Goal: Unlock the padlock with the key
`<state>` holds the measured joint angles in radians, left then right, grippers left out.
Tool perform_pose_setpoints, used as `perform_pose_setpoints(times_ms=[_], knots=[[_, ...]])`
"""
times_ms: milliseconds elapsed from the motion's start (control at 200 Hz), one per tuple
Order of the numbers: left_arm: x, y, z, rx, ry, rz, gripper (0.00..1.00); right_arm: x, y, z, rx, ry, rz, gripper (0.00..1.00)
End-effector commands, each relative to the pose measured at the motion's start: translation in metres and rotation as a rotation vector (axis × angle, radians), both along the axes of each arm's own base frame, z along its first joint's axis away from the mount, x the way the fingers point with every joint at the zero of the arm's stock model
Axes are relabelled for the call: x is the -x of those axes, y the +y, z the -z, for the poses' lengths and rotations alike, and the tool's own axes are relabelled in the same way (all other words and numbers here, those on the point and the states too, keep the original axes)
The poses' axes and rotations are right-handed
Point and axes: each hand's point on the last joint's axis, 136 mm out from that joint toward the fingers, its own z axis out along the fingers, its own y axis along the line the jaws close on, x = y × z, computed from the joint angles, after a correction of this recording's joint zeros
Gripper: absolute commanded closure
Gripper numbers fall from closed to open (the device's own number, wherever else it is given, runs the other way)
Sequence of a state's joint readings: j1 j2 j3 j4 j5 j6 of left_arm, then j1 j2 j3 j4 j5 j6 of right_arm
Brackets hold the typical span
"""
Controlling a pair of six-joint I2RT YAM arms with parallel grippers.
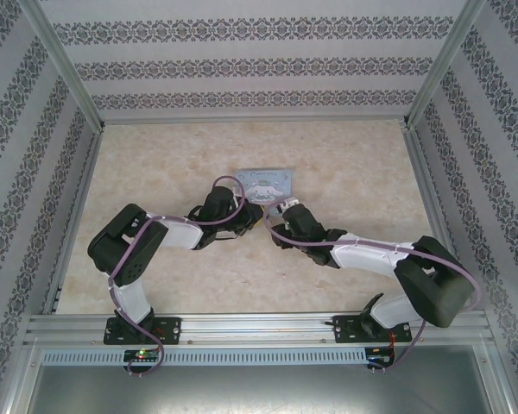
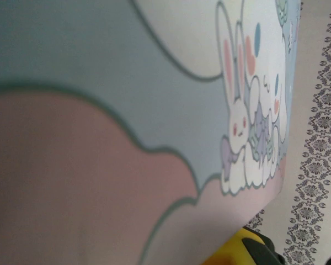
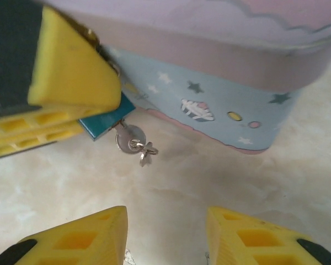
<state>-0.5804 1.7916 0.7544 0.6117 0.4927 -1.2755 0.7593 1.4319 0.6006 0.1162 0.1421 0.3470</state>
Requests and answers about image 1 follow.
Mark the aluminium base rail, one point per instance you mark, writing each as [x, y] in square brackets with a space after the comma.
[254, 330]

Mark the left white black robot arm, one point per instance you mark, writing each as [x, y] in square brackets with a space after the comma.
[177, 235]

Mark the blue cartoon print card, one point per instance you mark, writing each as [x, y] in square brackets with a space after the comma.
[263, 185]

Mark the aluminium frame post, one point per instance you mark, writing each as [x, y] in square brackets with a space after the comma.
[65, 64]
[444, 60]

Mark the aluminium frame floor rail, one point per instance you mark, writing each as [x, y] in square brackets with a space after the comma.
[436, 207]
[75, 220]

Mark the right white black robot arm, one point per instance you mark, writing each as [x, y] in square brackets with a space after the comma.
[362, 256]

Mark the grey metal panel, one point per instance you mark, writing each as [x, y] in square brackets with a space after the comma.
[259, 390]

